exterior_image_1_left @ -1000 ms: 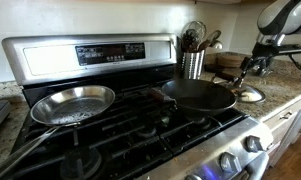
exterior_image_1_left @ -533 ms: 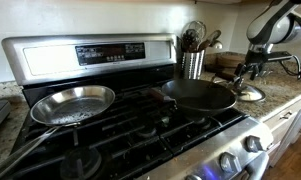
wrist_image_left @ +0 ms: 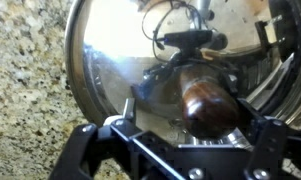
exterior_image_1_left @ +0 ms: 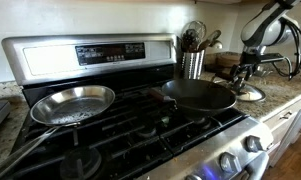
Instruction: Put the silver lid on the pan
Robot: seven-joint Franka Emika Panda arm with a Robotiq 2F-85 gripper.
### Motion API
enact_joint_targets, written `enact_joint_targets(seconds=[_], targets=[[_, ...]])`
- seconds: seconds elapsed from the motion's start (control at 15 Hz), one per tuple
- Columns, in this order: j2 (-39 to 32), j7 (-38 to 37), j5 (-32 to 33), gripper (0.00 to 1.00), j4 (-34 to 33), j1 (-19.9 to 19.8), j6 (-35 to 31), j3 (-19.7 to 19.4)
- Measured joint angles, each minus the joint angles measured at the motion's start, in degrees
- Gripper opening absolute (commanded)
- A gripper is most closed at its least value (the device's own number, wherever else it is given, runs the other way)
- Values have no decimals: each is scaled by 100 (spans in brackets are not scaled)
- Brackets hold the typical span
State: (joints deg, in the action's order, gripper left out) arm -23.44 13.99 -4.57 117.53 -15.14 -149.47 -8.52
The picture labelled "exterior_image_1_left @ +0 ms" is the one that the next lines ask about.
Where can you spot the brown wooden spatula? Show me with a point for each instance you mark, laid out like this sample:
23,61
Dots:
210,38

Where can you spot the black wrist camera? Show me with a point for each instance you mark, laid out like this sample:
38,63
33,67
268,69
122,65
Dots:
273,58

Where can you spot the silver stove knob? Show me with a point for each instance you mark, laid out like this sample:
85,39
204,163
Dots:
229,162
193,177
254,143

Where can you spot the dark nonstick frying pan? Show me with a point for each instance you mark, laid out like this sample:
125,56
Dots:
200,98

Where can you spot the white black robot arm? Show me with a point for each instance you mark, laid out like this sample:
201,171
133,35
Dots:
263,30

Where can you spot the stainless steel gas stove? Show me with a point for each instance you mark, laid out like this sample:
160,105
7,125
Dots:
100,140

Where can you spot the light wood base cabinet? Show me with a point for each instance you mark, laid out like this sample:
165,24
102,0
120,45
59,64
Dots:
285,123

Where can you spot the silver steel frying pan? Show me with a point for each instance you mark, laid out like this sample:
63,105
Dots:
73,105

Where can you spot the perforated steel utensil holder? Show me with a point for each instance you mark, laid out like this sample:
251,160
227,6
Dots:
192,64

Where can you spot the black kitchen utensil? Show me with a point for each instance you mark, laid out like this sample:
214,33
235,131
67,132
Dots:
190,40

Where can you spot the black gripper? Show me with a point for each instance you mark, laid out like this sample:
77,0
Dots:
249,60

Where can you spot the silver ladle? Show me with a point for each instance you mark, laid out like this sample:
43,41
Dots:
217,44

